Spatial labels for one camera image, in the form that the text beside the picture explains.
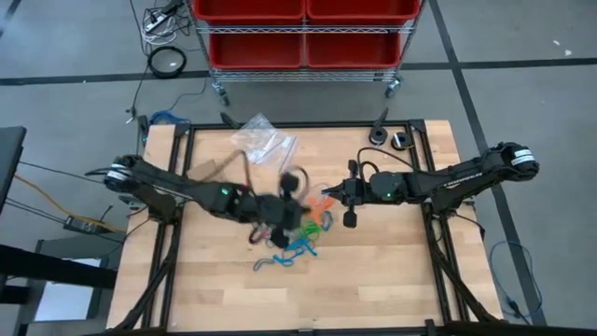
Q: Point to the black triangular frame brace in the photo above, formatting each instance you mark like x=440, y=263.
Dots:
x=229, y=120
x=382, y=119

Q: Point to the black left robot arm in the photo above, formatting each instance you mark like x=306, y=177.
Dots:
x=158, y=179

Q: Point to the black power adapter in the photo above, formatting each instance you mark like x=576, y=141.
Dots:
x=81, y=225

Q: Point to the white power strip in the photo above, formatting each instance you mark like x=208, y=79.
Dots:
x=156, y=22

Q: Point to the small cardboard box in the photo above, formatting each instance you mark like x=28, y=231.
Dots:
x=205, y=170

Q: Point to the black clamp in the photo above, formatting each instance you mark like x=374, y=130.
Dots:
x=128, y=201

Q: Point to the green rubber band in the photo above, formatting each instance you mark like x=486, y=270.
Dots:
x=310, y=228

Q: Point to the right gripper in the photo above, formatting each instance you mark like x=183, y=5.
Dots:
x=378, y=189

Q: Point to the black desk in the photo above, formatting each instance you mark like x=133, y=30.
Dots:
x=9, y=158

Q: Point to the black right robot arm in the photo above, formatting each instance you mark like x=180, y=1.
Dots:
x=457, y=179

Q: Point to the red plastic storage bin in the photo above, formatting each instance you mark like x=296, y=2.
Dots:
x=256, y=51
x=247, y=9
x=364, y=9
x=352, y=51

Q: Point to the black beam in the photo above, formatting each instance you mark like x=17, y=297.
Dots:
x=56, y=268

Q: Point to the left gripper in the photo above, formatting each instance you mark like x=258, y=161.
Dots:
x=275, y=212

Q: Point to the grey metal stand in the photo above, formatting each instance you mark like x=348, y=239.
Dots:
x=70, y=245

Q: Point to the blue rubber band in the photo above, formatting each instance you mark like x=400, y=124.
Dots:
x=327, y=219
x=284, y=260
x=301, y=245
x=263, y=263

